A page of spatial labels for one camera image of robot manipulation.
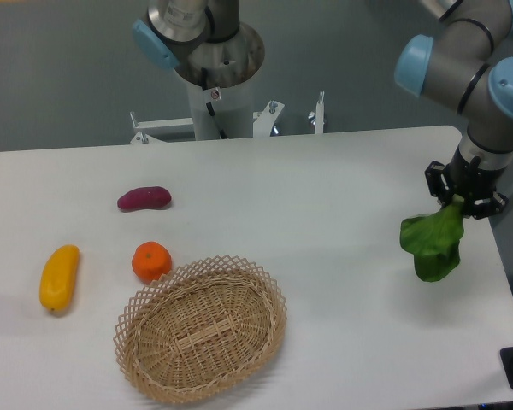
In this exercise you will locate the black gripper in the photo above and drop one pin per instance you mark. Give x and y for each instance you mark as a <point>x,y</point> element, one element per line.
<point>471,175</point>

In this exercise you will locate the green bok choy vegetable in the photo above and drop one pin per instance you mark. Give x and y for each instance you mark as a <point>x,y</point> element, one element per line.
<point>433,240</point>

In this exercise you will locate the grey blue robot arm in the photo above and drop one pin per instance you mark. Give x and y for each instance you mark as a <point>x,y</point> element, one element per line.
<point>217,56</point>

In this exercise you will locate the woven wicker basket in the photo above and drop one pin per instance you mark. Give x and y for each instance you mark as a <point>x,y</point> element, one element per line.
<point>200,329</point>

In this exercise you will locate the purple sweet potato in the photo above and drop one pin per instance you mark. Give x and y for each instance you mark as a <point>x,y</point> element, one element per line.
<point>150,197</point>

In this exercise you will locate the orange tangerine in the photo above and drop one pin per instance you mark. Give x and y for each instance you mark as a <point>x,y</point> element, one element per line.
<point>150,261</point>

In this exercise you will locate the yellow mango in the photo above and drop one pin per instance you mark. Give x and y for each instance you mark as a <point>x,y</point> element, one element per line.
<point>58,280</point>

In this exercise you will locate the white metal base frame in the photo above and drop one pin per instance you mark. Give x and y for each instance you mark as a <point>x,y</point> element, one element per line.
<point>156,131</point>

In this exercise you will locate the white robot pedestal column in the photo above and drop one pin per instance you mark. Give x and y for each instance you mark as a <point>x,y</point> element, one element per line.
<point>221,112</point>

